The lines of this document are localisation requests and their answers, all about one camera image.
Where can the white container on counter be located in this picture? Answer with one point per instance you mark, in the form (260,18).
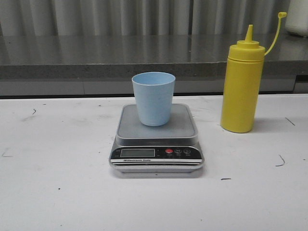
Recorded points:
(297,18)

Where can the light blue plastic cup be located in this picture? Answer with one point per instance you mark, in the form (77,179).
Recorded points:
(153,93)

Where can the silver digital kitchen scale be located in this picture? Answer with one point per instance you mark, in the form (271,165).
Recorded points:
(170,149)

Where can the yellow squeeze bottle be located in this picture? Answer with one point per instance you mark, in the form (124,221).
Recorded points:
(242,81)

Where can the white pleated curtain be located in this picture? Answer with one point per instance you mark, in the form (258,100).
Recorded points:
(137,17)

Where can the grey stone counter ledge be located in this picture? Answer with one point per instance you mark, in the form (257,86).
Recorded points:
(84,66)

